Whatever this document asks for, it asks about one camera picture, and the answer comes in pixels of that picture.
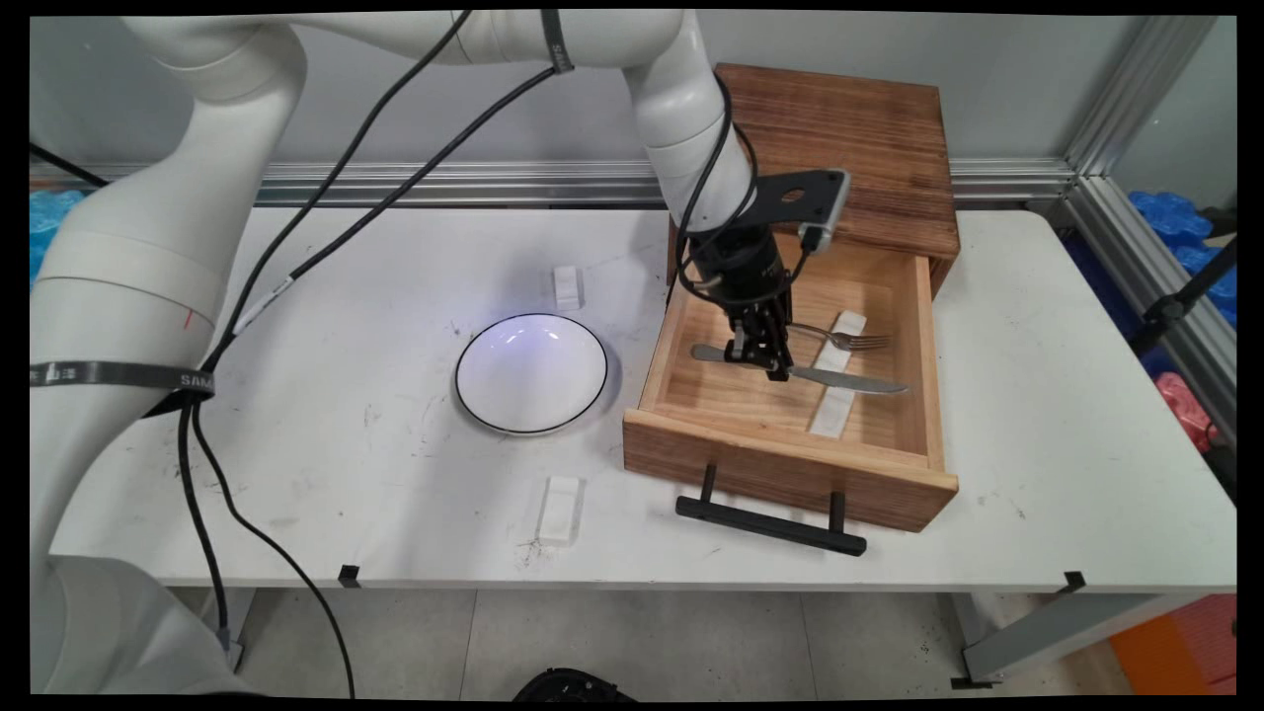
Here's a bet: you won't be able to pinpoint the silver fork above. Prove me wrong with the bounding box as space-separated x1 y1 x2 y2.
790 320 893 354

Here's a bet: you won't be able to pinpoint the black velcro strap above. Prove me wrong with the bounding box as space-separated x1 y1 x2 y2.
539 10 576 75
30 360 216 398

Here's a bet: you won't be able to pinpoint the orange box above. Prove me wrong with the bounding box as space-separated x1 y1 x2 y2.
1107 592 1237 696

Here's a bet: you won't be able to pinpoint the side aluminium frame rail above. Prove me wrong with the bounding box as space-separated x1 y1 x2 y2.
1027 175 1237 447

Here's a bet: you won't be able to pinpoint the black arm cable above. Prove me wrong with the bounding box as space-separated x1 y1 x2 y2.
176 10 475 648
188 65 560 698

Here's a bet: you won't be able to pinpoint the red plastic bag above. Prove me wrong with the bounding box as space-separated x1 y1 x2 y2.
1154 371 1222 451

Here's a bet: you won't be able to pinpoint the upright aluminium frame post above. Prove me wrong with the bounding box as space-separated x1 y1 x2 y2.
1064 15 1222 181

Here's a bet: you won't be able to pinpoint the horizontal aluminium frame rail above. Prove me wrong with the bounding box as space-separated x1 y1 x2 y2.
30 158 1077 209

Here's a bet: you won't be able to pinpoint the silver table knife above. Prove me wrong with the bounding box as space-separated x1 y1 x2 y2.
688 342 912 397

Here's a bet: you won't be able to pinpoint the black tripod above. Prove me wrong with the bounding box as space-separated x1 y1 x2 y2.
1128 207 1237 358

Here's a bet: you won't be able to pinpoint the blue plastic bags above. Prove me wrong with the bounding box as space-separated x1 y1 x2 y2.
1128 190 1237 329

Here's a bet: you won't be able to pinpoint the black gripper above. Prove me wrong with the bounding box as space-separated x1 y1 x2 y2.
689 223 795 384

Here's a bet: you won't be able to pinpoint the black equipment on floor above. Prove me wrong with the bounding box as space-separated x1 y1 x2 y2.
513 668 639 704

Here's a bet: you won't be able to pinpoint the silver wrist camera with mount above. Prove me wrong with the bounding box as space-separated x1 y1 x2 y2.
754 168 853 255

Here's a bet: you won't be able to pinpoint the blue patterned sheet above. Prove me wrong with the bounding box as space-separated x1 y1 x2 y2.
30 189 92 285

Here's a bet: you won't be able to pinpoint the white plate with black rim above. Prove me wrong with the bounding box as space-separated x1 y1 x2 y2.
453 312 611 437

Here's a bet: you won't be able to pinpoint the grey table leg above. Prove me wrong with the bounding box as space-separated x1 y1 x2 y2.
938 590 1212 690
212 588 257 674

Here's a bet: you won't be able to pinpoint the black drawer handle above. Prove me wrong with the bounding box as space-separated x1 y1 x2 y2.
675 462 869 558

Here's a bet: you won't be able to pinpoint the dark wooden drawer cabinet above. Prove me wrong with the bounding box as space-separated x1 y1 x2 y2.
668 63 963 297

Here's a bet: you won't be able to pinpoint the light wooden drawer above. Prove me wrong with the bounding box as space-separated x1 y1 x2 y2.
623 221 961 535

